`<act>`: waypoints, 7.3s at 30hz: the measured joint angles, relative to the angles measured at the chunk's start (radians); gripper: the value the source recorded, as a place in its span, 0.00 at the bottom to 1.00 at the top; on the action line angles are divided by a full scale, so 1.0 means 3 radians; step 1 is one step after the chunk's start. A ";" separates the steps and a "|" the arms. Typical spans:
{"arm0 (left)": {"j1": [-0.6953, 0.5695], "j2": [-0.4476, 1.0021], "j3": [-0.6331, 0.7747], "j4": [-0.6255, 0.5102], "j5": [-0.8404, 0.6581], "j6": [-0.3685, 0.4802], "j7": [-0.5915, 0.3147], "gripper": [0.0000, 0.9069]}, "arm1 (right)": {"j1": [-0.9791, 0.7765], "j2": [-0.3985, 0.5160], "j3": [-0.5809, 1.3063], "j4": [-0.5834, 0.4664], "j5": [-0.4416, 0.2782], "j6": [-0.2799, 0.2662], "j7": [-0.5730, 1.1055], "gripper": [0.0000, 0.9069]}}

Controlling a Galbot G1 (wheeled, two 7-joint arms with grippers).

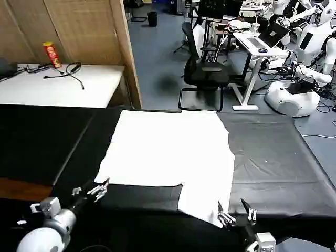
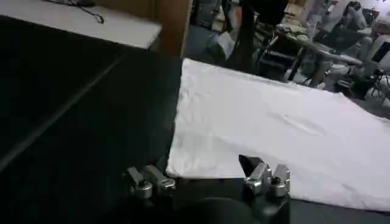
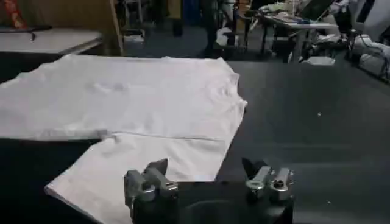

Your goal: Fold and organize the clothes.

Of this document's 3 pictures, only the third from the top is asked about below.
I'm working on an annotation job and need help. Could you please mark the black tool with cable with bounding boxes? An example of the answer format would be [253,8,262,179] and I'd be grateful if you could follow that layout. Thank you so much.
[0,24,54,42]

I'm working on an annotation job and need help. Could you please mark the white bag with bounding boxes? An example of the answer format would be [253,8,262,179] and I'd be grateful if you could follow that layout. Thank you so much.
[214,26,235,47]

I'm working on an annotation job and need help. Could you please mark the white shirt with red print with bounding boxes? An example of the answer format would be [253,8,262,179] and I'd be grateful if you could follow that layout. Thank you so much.
[0,54,249,224]

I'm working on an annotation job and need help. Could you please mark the blue cabinet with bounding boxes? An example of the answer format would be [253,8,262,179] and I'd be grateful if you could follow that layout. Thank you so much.
[182,0,202,26]

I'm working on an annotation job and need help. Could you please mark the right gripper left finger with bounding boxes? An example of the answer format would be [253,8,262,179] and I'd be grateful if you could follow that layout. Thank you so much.
[124,158,180,204]

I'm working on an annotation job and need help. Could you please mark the cluttered white desk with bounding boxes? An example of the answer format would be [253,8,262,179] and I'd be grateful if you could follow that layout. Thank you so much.
[257,2,339,64]

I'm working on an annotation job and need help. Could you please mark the white side table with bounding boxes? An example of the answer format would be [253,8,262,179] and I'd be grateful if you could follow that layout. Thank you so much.
[0,27,103,56]

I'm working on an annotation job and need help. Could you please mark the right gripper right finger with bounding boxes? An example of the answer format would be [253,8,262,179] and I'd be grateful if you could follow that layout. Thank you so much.
[241,157,295,202]

